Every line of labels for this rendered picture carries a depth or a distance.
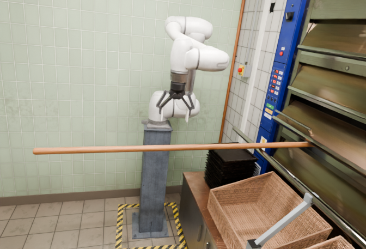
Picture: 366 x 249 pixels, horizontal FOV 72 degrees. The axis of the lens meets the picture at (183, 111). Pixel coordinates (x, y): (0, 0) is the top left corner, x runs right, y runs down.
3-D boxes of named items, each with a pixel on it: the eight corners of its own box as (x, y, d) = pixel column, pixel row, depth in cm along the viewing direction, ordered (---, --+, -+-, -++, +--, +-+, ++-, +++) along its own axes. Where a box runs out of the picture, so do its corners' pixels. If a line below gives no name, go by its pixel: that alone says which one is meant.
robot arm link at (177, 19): (165, 17, 157) (187, 20, 160) (164, 11, 172) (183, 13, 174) (163, 38, 164) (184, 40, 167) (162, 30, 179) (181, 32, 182)
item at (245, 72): (244, 75, 228) (246, 64, 225) (250, 77, 219) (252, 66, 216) (237, 74, 226) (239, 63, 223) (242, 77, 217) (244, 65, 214)
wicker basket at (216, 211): (265, 201, 191) (273, 169, 183) (321, 268, 140) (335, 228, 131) (205, 206, 178) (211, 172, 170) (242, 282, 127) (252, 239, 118)
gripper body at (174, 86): (185, 80, 131) (183, 97, 134) (169, 79, 129) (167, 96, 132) (188, 83, 124) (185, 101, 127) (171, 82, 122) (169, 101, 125)
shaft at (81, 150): (31, 156, 109) (31, 150, 108) (34, 152, 112) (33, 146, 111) (348, 146, 153) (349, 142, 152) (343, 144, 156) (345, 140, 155)
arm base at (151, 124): (140, 120, 208) (141, 113, 207) (167, 120, 213) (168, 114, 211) (141, 128, 191) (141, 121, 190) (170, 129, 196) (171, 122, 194)
